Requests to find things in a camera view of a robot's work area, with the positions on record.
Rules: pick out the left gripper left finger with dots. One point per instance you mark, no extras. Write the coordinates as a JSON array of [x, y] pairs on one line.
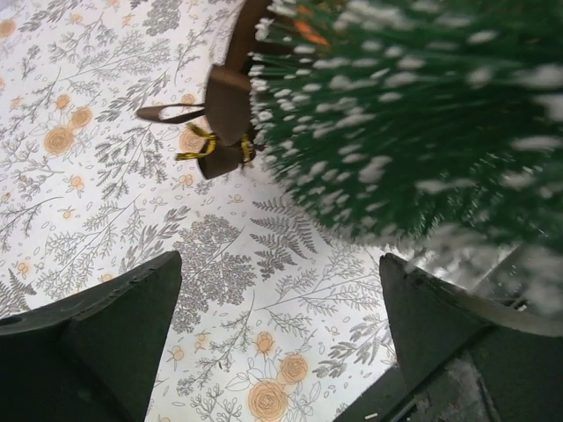
[[92, 356]]

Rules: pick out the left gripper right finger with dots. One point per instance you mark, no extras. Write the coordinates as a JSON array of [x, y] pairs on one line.
[[464, 358]]

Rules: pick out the small green christmas tree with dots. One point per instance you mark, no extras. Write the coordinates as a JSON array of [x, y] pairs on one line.
[[433, 124]]

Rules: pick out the floral table mat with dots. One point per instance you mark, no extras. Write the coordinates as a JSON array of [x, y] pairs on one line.
[[273, 322]]

